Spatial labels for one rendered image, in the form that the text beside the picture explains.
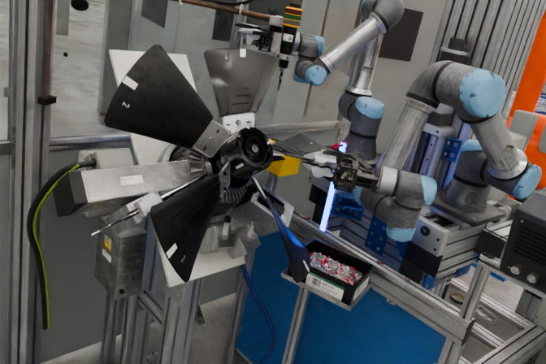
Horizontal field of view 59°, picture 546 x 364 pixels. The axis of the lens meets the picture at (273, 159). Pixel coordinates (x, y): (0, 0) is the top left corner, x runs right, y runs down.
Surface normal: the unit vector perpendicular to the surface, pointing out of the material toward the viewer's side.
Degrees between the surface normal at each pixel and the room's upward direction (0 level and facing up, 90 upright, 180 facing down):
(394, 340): 90
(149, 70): 73
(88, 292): 90
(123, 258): 90
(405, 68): 90
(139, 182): 50
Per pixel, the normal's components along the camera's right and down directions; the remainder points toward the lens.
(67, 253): 0.67, 0.36
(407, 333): -0.72, 0.09
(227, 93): -0.13, -0.42
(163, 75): 0.40, 0.08
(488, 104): 0.41, 0.29
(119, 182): 0.63, -0.33
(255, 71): 0.09, -0.54
